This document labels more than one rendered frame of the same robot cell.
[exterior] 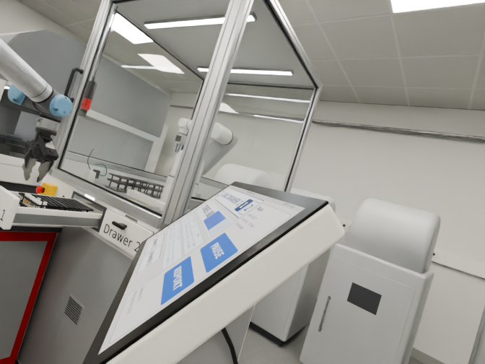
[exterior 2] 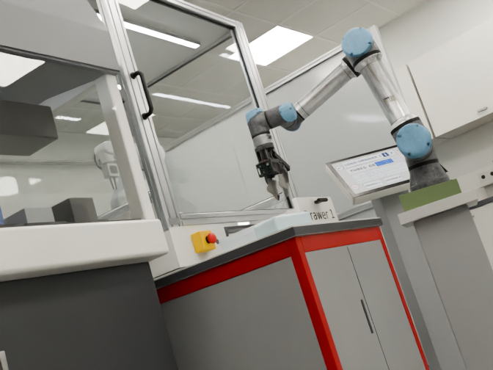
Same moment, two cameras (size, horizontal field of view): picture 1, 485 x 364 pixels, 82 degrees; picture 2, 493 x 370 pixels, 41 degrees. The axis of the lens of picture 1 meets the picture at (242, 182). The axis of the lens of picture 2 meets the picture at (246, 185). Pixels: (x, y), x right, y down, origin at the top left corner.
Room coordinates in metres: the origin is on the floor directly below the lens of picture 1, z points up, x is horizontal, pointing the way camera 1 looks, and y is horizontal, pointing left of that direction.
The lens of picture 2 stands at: (1.27, 3.28, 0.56)
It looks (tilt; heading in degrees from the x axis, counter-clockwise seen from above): 11 degrees up; 269
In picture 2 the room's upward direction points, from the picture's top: 17 degrees counter-clockwise
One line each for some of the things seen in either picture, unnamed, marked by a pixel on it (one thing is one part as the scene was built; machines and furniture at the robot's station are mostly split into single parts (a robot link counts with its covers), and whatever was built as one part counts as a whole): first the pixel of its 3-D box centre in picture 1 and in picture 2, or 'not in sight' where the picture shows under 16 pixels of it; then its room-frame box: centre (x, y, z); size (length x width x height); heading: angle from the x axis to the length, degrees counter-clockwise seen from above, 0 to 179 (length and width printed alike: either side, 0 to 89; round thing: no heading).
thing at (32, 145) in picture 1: (41, 144); (268, 161); (1.14, 0.82, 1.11); 0.09 x 0.08 x 0.12; 58
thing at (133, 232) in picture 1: (124, 233); not in sight; (1.13, 0.39, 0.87); 0.29 x 0.02 x 0.11; 58
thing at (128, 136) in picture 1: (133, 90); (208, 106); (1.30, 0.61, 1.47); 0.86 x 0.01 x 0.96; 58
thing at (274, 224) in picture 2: not in sight; (283, 225); (1.18, 1.45, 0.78); 0.15 x 0.10 x 0.04; 44
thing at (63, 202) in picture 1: (55, 209); not in sight; (1.19, 0.72, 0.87); 0.22 x 0.18 x 0.06; 148
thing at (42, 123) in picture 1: (47, 125); (263, 142); (1.13, 0.82, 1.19); 0.08 x 0.08 x 0.05
